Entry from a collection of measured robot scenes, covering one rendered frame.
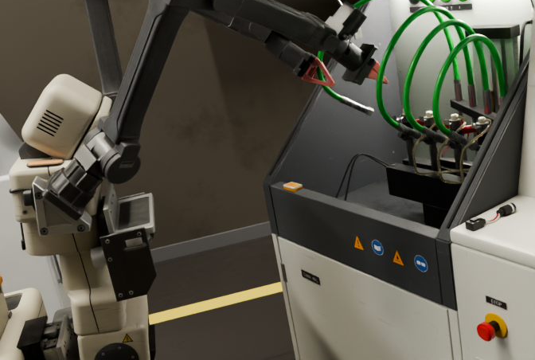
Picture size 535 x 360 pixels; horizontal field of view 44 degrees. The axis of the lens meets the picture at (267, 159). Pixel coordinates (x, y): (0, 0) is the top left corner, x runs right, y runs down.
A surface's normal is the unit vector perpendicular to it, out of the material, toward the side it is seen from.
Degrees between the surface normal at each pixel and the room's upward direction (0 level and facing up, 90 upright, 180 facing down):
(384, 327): 90
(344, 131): 90
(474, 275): 90
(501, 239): 0
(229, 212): 90
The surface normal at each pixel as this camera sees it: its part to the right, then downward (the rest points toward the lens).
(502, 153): 0.55, 0.15
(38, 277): 0.18, 0.25
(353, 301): -0.82, 0.30
